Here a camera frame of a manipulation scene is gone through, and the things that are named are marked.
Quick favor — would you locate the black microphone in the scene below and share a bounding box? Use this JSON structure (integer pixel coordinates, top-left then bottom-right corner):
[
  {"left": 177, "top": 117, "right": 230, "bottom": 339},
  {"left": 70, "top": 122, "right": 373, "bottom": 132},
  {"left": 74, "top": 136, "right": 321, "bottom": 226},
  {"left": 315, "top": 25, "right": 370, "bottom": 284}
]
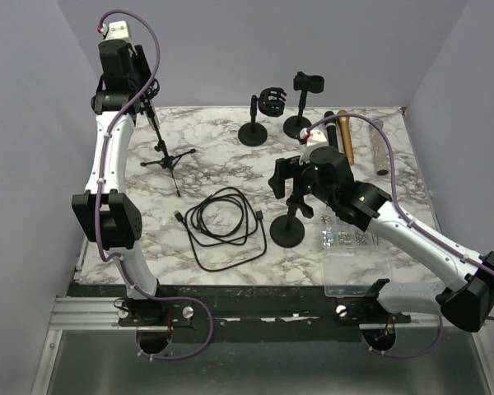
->
[{"left": 324, "top": 111, "right": 339, "bottom": 150}]

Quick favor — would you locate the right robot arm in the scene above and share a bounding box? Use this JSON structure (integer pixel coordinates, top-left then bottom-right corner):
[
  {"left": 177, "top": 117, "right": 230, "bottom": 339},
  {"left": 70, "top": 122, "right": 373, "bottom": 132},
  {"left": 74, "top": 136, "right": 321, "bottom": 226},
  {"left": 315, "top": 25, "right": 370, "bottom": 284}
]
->
[{"left": 268, "top": 146, "right": 494, "bottom": 332}]

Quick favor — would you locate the gold microphone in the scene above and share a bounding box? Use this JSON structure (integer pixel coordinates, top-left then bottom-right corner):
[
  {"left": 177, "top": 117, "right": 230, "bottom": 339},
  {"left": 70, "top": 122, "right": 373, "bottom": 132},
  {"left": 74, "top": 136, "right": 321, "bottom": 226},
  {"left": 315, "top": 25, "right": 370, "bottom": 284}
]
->
[{"left": 338, "top": 109, "right": 354, "bottom": 165}]

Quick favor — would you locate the black coiled usb cable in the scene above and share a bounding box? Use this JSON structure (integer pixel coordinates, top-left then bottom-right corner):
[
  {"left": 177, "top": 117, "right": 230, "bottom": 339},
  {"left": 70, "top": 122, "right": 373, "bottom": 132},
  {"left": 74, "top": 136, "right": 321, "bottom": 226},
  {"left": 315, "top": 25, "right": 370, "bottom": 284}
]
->
[{"left": 173, "top": 187, "right": 268, "bottom": 273}]

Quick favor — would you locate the black tripod shock mount stand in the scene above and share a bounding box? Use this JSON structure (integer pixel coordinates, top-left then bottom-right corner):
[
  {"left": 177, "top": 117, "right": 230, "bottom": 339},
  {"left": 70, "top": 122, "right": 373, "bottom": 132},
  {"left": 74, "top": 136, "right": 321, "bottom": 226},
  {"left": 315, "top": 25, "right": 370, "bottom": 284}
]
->
[{"left": 140, "top": 78, "right": 197, "bottom": 198}]

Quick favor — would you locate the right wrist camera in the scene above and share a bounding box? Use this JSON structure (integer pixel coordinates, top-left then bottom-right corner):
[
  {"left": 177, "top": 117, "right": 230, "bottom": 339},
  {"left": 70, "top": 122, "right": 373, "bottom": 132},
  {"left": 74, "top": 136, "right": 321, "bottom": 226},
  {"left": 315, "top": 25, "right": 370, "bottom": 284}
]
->
[{"left": 298, "top": 128, "right": 329, "bottom": 165}]

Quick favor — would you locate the black round base stand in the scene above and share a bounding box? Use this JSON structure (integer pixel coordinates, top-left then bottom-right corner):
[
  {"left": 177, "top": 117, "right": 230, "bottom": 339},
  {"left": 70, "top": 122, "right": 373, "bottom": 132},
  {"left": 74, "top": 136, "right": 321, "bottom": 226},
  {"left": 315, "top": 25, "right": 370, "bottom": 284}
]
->
[{"left": 269, "top": 193, "right": 314, "bottom": 249}]

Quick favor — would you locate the clear plastic screw box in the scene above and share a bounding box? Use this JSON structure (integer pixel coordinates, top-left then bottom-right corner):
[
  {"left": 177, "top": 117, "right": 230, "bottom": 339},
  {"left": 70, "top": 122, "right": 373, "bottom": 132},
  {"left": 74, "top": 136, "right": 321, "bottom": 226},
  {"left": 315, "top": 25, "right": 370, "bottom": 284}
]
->
[{"left": 318, "top": 207, "right": 393, "bottom": 297}]

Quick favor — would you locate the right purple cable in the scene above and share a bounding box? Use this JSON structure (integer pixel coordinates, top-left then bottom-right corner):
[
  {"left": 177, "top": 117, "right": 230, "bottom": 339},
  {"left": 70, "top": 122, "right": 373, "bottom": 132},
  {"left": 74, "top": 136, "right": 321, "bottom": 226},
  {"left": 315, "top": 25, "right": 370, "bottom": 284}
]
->
[{"left": 306, "top": 114, "right": 494, "bottom": 359}]

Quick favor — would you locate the black clip microphone stand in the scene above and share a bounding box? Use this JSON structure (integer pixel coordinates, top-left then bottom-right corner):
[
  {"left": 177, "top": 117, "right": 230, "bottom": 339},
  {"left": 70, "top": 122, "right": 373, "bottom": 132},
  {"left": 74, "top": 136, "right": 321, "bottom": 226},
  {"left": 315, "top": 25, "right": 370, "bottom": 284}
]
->
[{"left": 283, "top": 72, "right": 325, "bottom": 139}]

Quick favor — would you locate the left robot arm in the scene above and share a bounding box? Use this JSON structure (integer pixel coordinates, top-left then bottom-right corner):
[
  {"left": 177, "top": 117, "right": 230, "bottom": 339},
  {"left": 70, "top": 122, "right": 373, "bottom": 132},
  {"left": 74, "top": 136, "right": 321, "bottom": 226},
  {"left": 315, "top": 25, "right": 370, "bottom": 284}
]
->
[{"left": 72, "top": 39, "right": 166, "bottom": 325}]

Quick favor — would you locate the glitter microphone silver grille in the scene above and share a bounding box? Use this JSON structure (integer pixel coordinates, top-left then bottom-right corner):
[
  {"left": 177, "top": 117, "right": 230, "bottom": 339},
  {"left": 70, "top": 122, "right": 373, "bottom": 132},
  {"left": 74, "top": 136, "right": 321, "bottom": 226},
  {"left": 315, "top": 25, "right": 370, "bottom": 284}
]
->
[{"left": 369, "top": 126, "right": 389, "bottom": 176}]

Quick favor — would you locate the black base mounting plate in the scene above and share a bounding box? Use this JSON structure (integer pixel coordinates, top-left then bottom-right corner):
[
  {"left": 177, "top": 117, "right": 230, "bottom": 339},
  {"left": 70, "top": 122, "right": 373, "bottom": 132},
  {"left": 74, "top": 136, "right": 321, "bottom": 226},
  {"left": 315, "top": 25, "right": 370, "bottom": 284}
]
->
[{"left": 119, "top": 283, "right": 412, "bottom": 343}]

